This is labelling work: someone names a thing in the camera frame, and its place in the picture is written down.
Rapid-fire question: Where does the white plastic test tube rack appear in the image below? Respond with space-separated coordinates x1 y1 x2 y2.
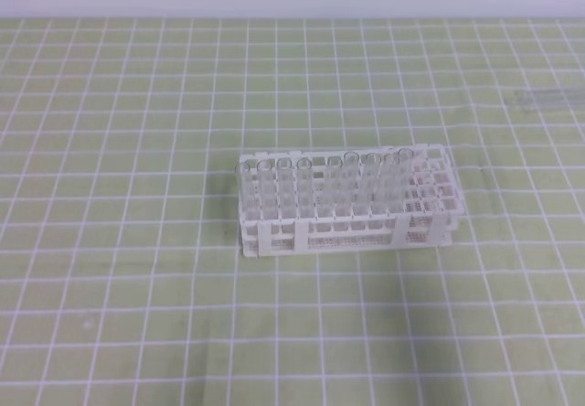
234 144 465 257

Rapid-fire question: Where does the green checkered tablecloth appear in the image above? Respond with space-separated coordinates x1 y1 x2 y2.
1 18 584 405

